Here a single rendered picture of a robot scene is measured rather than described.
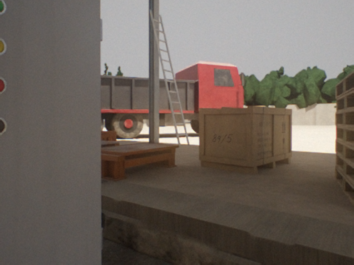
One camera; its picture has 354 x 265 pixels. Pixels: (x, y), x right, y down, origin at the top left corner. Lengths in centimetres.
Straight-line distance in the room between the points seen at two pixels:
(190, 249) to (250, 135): 170
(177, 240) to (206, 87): 839
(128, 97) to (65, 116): 845
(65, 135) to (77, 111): 5
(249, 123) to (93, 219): 276
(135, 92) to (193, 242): 750
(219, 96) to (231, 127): 691
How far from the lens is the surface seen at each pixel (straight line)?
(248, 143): 322
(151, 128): 707
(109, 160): 297
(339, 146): 323
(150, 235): 208
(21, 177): 49
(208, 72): 1014
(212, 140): 352
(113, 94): 881
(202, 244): 186
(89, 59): 56
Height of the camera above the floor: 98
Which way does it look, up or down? 1 degrees down
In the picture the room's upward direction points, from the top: straight up
